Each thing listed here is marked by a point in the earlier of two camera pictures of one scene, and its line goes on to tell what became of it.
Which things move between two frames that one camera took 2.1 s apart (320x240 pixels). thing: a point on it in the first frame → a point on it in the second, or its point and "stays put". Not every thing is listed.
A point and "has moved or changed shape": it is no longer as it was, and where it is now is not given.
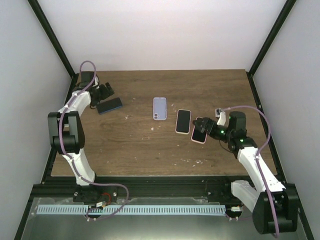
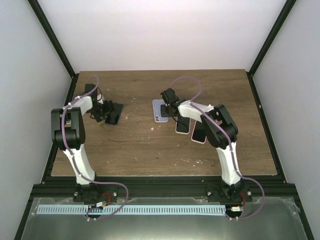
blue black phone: x=109 y=105 has moved or changed shape
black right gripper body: x=216 y=134 → x=166 y=113
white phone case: x=183 y=123 stays put
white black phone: x=198 y=135 stays put
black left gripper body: x=101 y=95 → x=100 y=110
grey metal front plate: x=237 y=225 stays put
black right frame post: x=285 y=13 stays put
